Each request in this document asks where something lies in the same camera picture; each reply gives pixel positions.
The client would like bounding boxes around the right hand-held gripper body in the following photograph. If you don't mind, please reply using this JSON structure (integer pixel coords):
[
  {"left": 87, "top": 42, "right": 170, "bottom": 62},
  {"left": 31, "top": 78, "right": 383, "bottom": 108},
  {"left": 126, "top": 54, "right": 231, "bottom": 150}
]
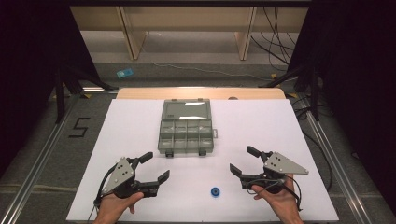
[{"left": 239, "top": 150, "right": 310, "bottom": 194}]

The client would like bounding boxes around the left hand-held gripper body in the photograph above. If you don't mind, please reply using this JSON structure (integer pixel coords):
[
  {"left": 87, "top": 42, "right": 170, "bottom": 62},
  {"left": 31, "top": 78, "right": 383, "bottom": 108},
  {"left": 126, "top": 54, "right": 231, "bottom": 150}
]
[{"left": 101, "top": 156, "right": 161, "bottom": 200}]

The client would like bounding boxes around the clear plastic organizer box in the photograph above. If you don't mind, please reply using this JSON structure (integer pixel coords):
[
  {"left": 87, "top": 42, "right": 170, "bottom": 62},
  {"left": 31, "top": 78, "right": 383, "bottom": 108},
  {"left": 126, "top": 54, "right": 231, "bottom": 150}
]
[{"left": 157, "top": 98, "right": 219, "bottom": 159}]

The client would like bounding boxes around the person's left hand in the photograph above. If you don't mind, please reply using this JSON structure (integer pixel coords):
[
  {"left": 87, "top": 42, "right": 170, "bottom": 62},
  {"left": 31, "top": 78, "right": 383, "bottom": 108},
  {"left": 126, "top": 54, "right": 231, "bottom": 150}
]
[{"left": 92, "top": 191, "right": 145, "bottom": 224}]

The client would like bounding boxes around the person's right hand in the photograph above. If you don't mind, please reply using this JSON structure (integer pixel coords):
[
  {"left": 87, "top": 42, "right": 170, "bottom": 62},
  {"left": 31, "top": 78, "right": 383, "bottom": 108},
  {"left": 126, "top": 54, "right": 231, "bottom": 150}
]
[{"left": 250, "top": 173, "right": 305, "bottom": 224}]

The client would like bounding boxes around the white table mat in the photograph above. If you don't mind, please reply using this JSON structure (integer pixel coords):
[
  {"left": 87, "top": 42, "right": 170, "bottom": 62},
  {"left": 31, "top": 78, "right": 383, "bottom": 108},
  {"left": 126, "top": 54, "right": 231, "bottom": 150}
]
[{"left": 65, "top": 98, "right": 340, "bottom": 223}]

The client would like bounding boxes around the black metal stand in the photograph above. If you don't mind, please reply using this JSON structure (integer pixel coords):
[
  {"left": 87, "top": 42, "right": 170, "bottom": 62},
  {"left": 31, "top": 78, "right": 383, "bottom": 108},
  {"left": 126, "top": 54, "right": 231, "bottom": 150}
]
[
  {"left": 53, "top": 63, "right": 120, "bottom": 125},
  {"left": 257, "top": 63, "right": 321, "bottom": 123}
]

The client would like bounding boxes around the blue card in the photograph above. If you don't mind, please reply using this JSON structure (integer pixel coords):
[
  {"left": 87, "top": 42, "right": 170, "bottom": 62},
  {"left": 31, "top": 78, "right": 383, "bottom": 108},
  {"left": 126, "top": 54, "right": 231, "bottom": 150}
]
[{"left": 116, "top": 67, "right": 135, "bottom": 79}]

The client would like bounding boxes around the black curtain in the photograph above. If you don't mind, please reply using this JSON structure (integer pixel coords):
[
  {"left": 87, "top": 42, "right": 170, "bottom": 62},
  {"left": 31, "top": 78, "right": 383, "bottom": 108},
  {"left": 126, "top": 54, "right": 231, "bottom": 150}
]
[
  {"left": 0, "top": 0, "right": 101, "bottom": 178},
  {"left": 288, "top": 0, "right": 396, "bottom": 206}
]

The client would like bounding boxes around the light wooden shelf unit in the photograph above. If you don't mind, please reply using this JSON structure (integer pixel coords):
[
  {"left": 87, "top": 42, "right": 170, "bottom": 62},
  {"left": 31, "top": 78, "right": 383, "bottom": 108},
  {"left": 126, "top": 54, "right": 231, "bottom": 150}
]
[{"left": 69, "top": 6, "right": 310, "bottom": 62}]

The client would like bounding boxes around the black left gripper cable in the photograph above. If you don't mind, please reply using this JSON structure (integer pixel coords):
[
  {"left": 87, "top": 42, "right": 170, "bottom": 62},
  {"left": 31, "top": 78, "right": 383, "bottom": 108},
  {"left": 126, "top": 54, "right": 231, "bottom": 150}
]
[{"left": 92, "top": 163, "right": 118, "bottom": 217}]

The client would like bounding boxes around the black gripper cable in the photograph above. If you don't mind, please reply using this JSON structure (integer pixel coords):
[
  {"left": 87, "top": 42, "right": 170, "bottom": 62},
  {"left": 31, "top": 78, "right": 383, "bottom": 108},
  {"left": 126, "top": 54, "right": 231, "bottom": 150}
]
[
  {"left": 92, "top": 163, "right": 118, "bottom": 217},
  {"left": 246, "top": 176, "right": 304, "bottom": 214}
]

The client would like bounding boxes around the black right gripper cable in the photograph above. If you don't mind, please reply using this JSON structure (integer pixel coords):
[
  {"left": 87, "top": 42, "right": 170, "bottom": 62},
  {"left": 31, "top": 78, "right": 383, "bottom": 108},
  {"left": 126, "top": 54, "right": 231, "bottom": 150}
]
[{"left": 246, "top": 176, "right": 304, "bottom": 214}]

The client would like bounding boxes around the aluminium floor rail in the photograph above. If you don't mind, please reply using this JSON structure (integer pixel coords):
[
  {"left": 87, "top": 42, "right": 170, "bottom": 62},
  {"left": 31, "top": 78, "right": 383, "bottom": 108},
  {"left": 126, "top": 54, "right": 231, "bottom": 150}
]
[
  {"left": 0, "top": 92, "right": 84, "bottom": 224},
  {"left": 303, "top": 108, "right": 373, "bottom": 224}
]

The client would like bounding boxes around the white floor cable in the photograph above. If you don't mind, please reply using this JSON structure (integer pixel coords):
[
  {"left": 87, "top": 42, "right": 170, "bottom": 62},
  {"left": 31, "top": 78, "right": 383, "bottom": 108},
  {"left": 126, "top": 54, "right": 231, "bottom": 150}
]
[{"left": 151, "top": 62, "right": 274, "bottom": 82}]

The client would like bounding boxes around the bundle of black cables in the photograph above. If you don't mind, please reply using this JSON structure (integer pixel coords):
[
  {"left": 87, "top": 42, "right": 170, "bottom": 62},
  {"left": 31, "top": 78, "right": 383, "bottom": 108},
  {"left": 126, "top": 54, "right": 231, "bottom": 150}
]
[{"left": 249, "top": 7, "right": 301, "bottom": 73}]

